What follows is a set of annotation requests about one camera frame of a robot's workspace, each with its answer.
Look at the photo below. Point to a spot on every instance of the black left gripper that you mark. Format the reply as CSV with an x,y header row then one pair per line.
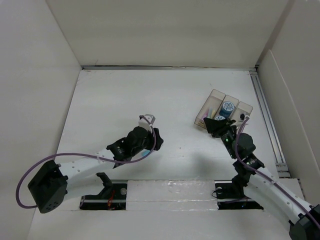
x,y
158,139

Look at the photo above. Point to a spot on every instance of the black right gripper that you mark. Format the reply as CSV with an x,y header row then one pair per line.
x,y
215,126

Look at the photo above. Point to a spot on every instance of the blue patterned tape roll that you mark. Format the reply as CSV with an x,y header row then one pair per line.
x,y
219,118

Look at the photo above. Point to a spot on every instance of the yellow highlighter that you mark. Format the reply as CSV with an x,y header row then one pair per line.
x,y
214,110

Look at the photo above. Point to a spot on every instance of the pink highlighter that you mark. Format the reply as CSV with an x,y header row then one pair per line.
x,y
207,114

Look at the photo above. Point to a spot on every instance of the blue highlighter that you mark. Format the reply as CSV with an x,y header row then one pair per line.
x,y
145,153

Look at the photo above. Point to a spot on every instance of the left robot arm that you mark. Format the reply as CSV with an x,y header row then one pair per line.
x,y
55,182

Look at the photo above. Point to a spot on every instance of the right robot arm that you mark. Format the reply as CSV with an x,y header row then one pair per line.
x,y
253,180

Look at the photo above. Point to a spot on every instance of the clear three-compartment organizer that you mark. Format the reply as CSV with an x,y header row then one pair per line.
x,y
219,106

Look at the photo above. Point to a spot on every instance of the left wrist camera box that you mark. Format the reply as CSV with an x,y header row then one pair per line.
x,y
146,121

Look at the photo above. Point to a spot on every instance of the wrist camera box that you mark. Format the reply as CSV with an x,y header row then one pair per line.
x,y
243,116
146,121

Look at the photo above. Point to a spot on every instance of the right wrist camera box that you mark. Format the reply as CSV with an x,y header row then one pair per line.
x,y
243,116

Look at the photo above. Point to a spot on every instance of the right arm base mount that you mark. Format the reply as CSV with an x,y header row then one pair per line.
x,y
230,195

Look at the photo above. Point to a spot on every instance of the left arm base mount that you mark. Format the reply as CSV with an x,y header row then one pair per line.
x,y
112,196

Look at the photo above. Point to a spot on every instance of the aluminium rail right side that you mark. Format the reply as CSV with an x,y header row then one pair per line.
x,y
280,162

